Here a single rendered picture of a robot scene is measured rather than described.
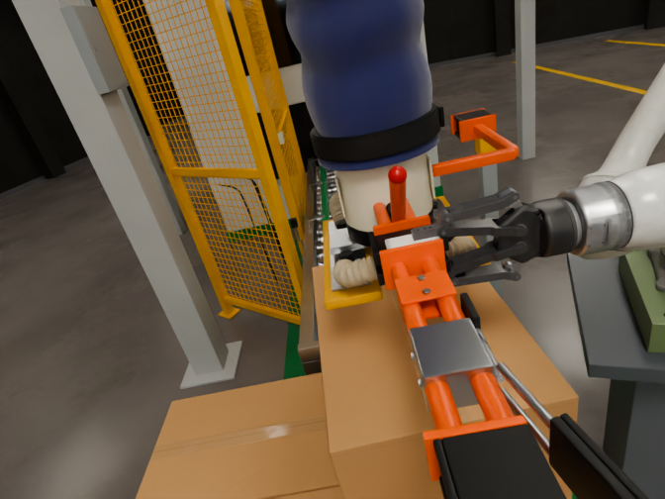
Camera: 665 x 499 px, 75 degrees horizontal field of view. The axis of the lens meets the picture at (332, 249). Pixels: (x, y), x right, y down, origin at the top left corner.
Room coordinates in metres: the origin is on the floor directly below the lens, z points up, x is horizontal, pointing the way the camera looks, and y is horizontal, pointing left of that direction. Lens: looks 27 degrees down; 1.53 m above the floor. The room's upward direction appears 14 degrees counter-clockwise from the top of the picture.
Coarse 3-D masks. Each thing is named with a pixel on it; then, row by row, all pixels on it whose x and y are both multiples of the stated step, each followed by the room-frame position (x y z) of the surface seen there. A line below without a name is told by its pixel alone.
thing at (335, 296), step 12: (324, 228) 0.91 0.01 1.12; (336, 228) 0.88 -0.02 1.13; (324, 240) 0.85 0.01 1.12; (324, 252) 0.79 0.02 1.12; (348, 252) 0.71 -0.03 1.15; (360, 252) 0.74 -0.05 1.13; (324, 264) 0.74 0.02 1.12; (324, 276) 0.70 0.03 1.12; (324, 288) 0.66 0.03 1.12; (336, 288) 0.64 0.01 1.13; (348, 288) 0.63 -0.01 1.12; (360, 288) 0.63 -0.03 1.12; (372, 288) 0.62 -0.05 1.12; (336, 300) 0.61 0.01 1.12; (348, 300) 0.61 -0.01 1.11; (360, 300) 0.61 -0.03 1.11; (372, 300) 0.61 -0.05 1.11
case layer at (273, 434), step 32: (288, 384) 1.06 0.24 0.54; (320, 384) 1.03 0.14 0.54; (192, 416) 1.03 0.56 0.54; (224, 416) 1.00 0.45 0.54; (256, 416) 0.96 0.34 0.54; (288, 416) 0.93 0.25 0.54; (320, 416) 0.91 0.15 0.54; (160, 448) 0.93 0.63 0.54; (192, 448) 0.91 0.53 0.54; (224, 448) 0.88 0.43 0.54; (256, 448) 0.85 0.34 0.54; (288, 448) 0.83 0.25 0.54; (320, 448) 0.80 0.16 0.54; (160, 480) 0.82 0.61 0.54; (192, 480) 0.80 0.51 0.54; (224, 480) 0.77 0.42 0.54; (256, 480) 0.75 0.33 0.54; (288, 480) 0.73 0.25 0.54; (320, 480) 0.71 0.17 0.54
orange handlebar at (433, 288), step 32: (480, 128) 0.97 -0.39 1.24; (448, 160) 0.80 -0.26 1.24; (480, 160) 0.78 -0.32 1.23; (416, 288) 0.41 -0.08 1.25; (448, 288) 0.39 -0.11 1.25; (416, 320) 0.36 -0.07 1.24; (448, 320) 0.35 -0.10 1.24; (480, 384) 0.26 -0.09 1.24; (448, 416) 0.23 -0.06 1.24; (512, 416) 0.22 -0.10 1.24
